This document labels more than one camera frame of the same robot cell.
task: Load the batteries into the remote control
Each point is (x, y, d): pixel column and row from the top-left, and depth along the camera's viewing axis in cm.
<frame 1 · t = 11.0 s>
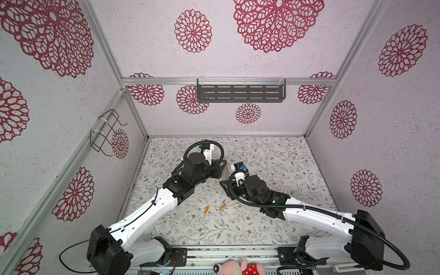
left hand: (223, 164, 74), fingers closed
right hand: (223, 178, 74), fingers open
orange battery left: (207, 209, 89), on the table
orange battery right: (223, 207, 90), on the table

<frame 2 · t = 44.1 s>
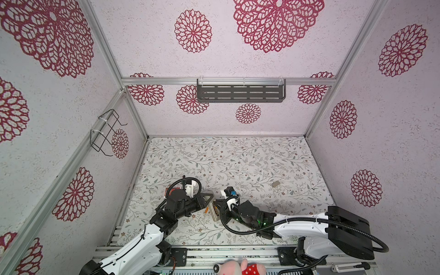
left hand: (212, 199, 78), fingers closed
right hand: (214, 200, 74), fingers closed
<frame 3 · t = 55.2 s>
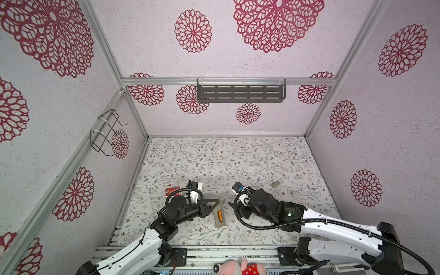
left hand: (218, 204, 75), fingers closed
right hand: (234, 194, 72), fingers open
orange battery left: (220, 215, 74), point 14 cm above the table
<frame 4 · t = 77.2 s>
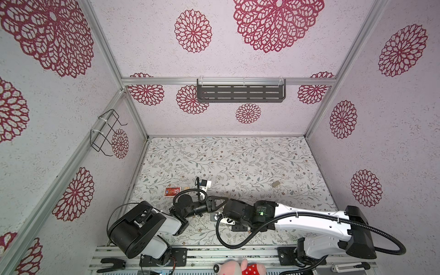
left hand: (228, 203, 76), fingers closed
right hand: (229, 211, 73), fingers closed
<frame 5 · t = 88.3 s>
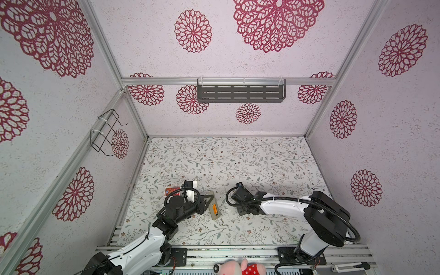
left hand: (212, 199, 79), fingers closed
right hand: (240, 204, 89), fingers open
beige remote control: (218, 216, 80), point 7 cm above the table
